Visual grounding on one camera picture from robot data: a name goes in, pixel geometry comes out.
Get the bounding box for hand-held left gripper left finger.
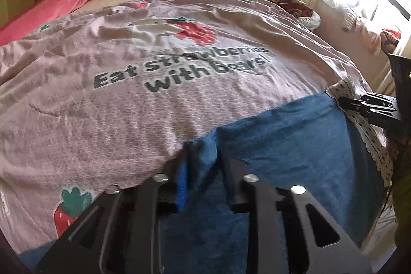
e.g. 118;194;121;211
35;152;190;274

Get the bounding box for pink strawberry printed blanket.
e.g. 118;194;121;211
0;0;373;258

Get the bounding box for white knit garment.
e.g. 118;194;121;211
318;0;402;56

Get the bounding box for blue pants with lace hem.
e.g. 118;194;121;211
19;77;395;274

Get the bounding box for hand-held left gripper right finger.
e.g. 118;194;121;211
228;158;375;274

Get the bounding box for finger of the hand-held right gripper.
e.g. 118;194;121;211
339;93;397;111
351;109;402;127

